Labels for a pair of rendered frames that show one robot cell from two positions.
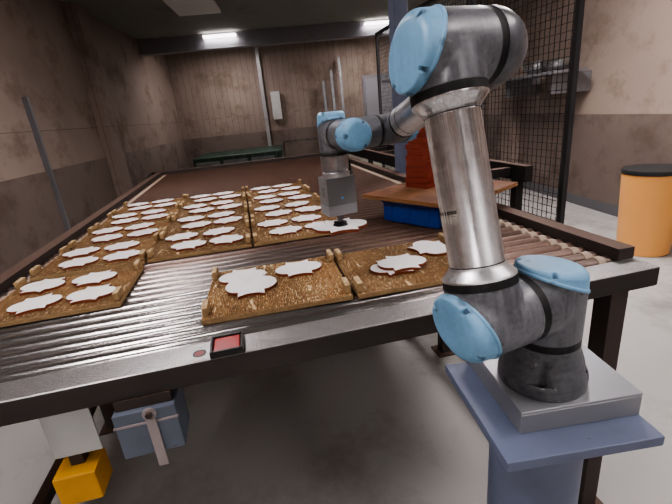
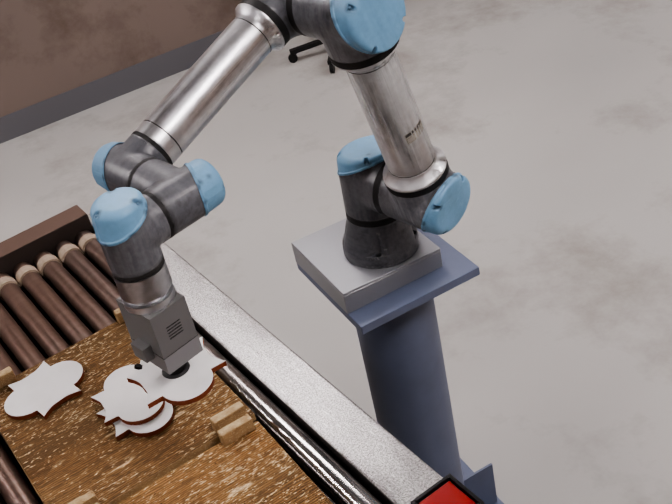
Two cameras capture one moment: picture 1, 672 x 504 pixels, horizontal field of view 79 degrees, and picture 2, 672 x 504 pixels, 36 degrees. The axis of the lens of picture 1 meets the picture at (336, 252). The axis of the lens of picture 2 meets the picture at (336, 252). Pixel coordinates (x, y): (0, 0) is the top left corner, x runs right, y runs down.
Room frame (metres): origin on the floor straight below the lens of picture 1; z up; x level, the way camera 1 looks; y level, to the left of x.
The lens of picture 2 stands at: (1.19, 1.19, 2.10)
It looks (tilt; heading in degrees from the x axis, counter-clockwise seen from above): 35 degrees down; 253
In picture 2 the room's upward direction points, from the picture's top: 13 degrees counter-clockwise
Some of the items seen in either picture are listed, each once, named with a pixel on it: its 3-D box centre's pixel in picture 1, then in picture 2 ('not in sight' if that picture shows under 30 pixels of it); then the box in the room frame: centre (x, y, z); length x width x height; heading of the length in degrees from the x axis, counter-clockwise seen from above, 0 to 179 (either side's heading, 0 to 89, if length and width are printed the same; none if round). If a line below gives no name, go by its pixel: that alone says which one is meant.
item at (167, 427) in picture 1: (153, 420); not in sight; (0.79, 0.47, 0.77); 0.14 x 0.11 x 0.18; 101
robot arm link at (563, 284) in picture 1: (545, 296); (372, 175); (0.62, -0.35, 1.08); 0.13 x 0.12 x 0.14; 112
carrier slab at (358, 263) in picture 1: (405, 264); (111, 407); (1.22, -0.22, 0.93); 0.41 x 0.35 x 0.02; 100
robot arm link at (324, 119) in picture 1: (332, 133); (128, 232); (1.11, -0.02, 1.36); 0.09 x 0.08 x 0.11; 22
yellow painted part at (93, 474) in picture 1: (74, 450); not in sight; (0.75, 0.65, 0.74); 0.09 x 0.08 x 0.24; 101
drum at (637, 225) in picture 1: (648, 210); not in sight; (3.32, -2.71, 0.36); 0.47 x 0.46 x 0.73; 93
